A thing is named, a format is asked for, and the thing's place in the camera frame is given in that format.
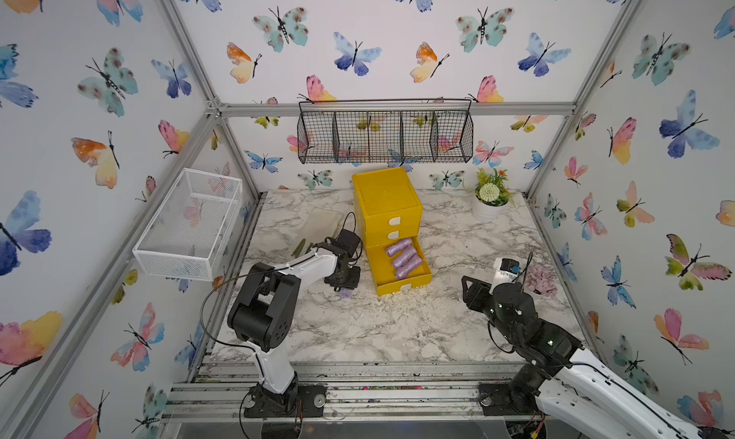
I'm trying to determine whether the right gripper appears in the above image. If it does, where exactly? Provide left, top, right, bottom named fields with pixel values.
left=461, top=273, right=518, bottom=350

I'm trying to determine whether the yellow drawer cabinet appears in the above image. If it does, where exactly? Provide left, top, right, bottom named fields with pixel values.
left=352, top=167, right=433, bottom=296

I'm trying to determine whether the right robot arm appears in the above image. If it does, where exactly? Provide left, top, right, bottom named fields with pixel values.
left=461, top=275, right=733, bottom=438

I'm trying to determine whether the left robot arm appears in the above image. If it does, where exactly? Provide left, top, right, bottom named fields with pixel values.
left=227, top=229, right=363, bottom=395

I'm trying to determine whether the white green work glove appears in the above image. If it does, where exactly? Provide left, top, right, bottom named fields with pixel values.
left=289, top=208, right=344, bottom=258

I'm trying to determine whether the pink coral ornament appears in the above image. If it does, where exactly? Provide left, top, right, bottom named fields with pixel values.
left=524, top=265, right=558, bottom=298

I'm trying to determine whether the potted artificial plant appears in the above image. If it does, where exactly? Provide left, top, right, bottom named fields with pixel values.
left=472, top=168, right=512, bottom=223

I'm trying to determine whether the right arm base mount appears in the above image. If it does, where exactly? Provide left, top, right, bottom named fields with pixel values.
left=478, top=364, right=547, bottom=416

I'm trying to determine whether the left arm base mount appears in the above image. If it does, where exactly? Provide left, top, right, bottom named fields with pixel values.
left=240, top=376, right=327, bottom=419

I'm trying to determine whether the black wire wall basket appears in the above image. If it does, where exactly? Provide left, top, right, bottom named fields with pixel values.
left=297, top=98, right=475, bottom=165

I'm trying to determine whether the white mesh wall basket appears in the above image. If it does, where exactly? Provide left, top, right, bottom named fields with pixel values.
left=132, top=168, right=243, bottom=281

